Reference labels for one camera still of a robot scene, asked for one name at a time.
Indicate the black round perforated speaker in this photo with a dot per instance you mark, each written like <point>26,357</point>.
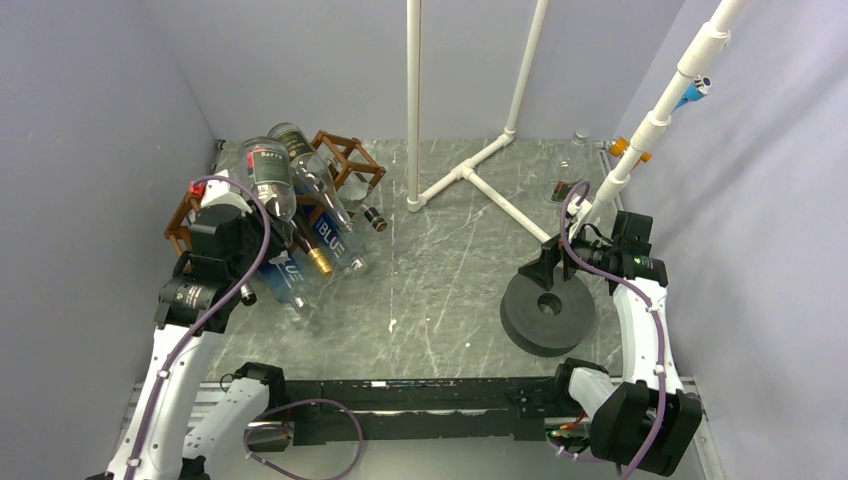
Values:
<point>547,323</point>

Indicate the tall clear bottle black label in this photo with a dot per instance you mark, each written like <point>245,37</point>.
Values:
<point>312,173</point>

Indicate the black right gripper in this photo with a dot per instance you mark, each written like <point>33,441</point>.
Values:
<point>542,268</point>

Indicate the orange clip on pipe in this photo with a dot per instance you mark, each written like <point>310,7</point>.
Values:
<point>619,146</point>

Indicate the white PVC pipe frame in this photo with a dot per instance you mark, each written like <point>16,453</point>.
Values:
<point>708,42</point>

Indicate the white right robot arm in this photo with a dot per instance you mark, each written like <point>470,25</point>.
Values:
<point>646,421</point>

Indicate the blue clip on pipe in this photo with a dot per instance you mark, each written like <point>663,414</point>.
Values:
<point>698,89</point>

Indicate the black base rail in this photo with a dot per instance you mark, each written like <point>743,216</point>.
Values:
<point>324,411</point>

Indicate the brown wooden wine rack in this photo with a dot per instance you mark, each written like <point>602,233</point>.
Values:
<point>345,157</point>

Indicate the clear bottle black cap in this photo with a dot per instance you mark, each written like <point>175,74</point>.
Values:
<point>356,195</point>

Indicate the blue label clear bottle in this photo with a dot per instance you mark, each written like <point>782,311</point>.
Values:
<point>346,251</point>

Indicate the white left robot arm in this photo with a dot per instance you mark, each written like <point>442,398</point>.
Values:
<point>190,322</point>

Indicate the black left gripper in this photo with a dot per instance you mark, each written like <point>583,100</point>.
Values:
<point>279,239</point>

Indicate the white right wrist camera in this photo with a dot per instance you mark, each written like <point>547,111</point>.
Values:
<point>576,211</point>

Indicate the clear bottle by right wall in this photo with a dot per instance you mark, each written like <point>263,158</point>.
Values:
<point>568,165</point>

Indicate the dark wine bottle gold cap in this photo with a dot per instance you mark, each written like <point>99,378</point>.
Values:
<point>305,239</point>

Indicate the clear bottle red black label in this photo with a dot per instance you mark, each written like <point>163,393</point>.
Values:
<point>267,167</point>

